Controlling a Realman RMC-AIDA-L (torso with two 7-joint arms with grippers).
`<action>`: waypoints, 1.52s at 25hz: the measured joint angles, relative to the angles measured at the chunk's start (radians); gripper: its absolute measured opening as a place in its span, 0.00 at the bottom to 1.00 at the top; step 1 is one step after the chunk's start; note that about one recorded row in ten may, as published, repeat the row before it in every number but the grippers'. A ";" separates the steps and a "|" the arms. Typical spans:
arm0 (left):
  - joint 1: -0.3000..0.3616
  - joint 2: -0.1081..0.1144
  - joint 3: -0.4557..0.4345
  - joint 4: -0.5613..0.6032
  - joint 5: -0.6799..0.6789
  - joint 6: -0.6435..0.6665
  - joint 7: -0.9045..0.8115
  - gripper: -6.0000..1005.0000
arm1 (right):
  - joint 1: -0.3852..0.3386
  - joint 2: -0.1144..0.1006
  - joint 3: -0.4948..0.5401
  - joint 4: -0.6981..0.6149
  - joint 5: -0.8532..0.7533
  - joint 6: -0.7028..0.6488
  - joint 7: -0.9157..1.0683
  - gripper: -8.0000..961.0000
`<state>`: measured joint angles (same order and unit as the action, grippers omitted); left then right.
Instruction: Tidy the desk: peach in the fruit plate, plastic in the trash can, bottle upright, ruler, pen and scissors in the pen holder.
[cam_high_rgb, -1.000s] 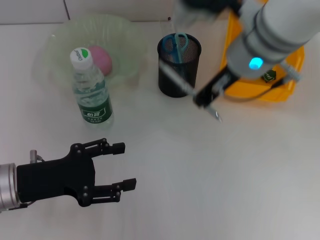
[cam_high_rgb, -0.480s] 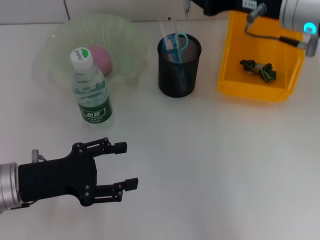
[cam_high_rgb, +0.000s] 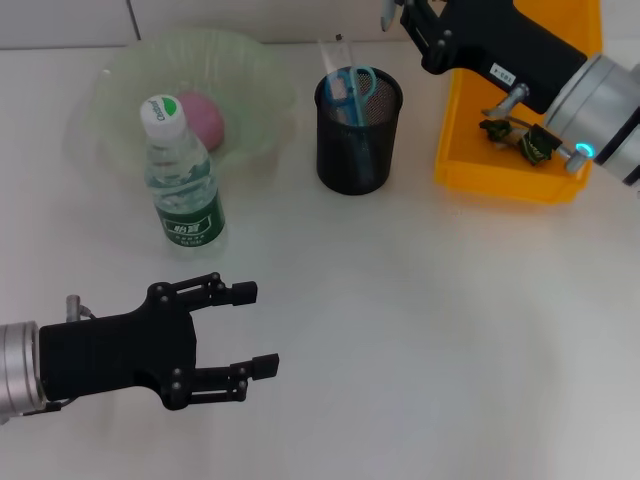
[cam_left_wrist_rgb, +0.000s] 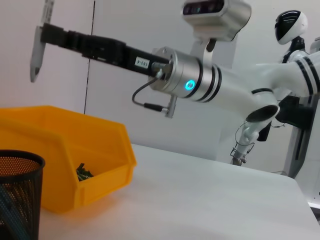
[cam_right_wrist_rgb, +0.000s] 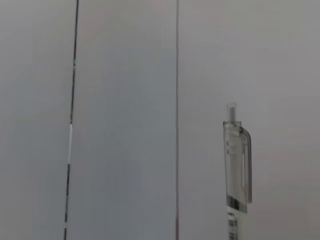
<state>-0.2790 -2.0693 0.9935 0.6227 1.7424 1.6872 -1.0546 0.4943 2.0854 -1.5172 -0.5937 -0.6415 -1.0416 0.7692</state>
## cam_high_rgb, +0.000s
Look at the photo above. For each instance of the translucent green fruit plate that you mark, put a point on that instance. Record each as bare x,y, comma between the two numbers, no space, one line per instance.
225,65

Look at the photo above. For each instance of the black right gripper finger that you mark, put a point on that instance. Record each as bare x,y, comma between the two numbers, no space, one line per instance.
415,22

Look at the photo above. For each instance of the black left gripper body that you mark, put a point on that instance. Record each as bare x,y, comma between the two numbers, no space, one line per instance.
115,350

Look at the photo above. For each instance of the blue scissors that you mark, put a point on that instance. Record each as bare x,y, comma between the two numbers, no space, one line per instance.
361,100

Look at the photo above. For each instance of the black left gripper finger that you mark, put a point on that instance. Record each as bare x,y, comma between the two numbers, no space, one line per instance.
265,366
245,292

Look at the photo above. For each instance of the black mesh pen holder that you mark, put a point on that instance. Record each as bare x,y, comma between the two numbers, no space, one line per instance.
355,160

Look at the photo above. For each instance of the pink toy peach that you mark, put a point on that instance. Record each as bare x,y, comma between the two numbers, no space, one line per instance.
205,120

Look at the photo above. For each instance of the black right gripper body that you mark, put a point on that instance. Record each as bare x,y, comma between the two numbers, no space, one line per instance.
490,40

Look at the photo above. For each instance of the green label water bottle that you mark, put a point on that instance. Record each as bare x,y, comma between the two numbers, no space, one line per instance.
190,225

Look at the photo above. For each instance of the clear plastic ruler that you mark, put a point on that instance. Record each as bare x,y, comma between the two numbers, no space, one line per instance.
337,55

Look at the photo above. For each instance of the yellow plastic bin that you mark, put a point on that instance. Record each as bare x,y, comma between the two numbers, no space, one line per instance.
500,180

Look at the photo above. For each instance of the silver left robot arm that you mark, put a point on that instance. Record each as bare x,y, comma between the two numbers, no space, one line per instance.
17,367

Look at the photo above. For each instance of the green plastic wrapper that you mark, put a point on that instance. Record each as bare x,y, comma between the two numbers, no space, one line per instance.
535,145

